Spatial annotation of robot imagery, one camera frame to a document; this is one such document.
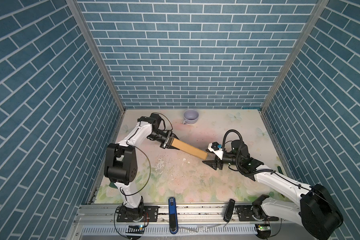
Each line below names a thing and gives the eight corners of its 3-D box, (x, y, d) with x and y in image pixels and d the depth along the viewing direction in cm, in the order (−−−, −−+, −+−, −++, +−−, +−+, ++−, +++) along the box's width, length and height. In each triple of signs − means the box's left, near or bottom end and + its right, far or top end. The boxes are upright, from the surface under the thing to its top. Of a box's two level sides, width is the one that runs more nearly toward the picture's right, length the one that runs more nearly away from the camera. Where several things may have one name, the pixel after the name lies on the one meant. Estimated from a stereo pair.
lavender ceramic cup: (182, 126, 111) (182, 121, 106) (183, 114, 119) (183, 109, 114) (198, 126, 111) (199, 121, 106) (198, 114, 119) (198, 109, 114)
